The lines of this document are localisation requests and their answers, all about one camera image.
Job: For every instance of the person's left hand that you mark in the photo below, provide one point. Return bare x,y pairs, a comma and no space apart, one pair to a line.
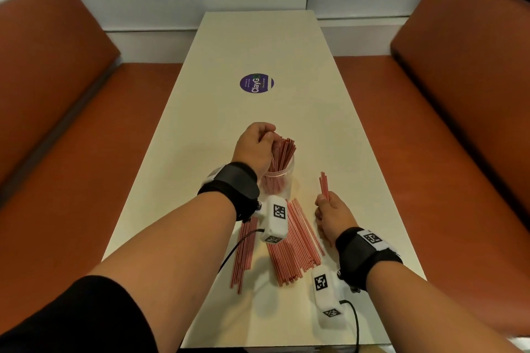
248,150

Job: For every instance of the person's right hand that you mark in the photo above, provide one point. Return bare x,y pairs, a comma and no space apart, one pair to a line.
337,218

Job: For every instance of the person's right thumb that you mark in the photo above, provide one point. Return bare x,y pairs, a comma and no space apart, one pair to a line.
321,200

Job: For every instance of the person's left fingers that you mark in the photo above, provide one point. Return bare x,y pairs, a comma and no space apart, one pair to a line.
267,133

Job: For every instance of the few thin red straws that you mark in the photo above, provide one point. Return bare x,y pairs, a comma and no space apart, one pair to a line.
324,185

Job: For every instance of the bundle of red straws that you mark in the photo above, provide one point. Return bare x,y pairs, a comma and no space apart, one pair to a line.
283,154

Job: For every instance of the person's left forearm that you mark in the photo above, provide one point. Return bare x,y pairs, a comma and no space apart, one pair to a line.
182,245

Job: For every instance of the person's right forearm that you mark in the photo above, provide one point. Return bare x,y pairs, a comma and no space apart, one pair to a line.
418,307

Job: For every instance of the clear plastic jar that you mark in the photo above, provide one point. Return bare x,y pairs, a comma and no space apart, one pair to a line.
285,181

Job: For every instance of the round purple sticker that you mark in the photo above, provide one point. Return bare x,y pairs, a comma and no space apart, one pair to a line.
256,84

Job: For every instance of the pile of red straws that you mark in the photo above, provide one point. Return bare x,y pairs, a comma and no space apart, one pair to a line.
246,253
296,249

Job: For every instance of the white marker tag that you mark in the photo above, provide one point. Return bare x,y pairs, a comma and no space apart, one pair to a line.
374,239

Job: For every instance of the orange padded bench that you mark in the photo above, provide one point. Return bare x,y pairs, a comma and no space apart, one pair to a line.
455,117
62,137

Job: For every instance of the black shirt sleeve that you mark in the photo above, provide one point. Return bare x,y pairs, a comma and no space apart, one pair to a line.
78,319

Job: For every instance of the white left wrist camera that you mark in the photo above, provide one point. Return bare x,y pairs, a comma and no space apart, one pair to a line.
275,218

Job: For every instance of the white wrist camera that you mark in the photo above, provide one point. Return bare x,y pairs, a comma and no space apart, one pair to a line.
275,218
327,295

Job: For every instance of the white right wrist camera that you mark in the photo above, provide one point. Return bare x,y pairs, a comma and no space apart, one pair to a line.
327,295

